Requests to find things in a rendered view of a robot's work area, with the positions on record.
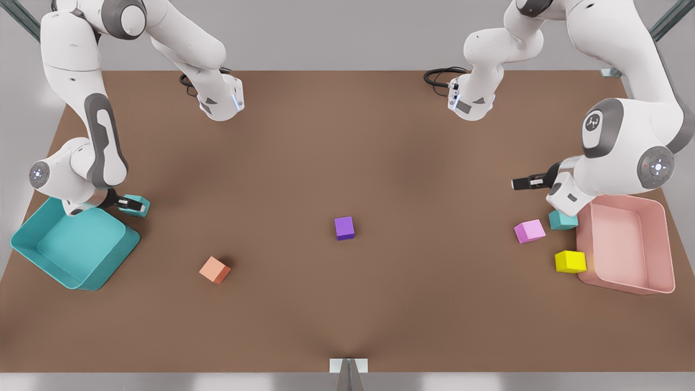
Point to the silver frame post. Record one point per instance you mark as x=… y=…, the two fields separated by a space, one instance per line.
x=348 y=374
x=24 y=19
x=665 y=21

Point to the orange cube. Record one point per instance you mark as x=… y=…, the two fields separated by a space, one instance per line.
x=214 y=270

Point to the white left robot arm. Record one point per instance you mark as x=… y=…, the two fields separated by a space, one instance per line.
x=624 y=130

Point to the purple cube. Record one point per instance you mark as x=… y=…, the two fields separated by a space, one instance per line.
x=344 y=228

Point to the yellow cube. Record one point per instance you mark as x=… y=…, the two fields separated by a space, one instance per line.
x=570 y=262

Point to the pink cube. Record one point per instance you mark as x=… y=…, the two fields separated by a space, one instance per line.
x=529 y=231

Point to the teal plastic tray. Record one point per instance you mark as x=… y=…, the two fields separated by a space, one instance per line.
x=76 y=250

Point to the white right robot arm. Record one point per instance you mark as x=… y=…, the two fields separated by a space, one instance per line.
x=70 y=81

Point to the teal blue cube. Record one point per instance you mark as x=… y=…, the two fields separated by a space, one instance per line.
x=562 y=221
x=140 y=199

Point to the pink plastic tray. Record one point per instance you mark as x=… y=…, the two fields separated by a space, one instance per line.
x=632 y=244

